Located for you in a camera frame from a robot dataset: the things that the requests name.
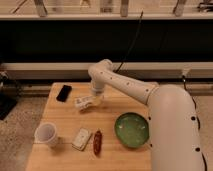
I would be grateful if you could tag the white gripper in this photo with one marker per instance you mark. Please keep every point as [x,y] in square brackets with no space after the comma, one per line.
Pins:
[97,96]

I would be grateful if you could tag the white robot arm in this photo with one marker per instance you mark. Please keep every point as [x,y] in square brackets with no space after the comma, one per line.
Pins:
[173,125]

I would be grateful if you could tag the black smartphone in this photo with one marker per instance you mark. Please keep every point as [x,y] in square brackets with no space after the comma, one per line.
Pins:
[63,94]

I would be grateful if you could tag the white rectangular box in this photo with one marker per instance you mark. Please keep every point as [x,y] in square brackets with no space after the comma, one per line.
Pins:
[81,139]

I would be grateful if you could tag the red-brown sausage toy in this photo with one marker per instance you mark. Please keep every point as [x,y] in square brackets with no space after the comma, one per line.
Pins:
[97,143]

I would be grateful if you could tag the green bowl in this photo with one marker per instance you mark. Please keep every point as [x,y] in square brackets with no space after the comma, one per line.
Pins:
[132,130]

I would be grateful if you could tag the white plastic cup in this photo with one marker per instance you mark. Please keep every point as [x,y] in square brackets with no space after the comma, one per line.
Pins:
[46,133]

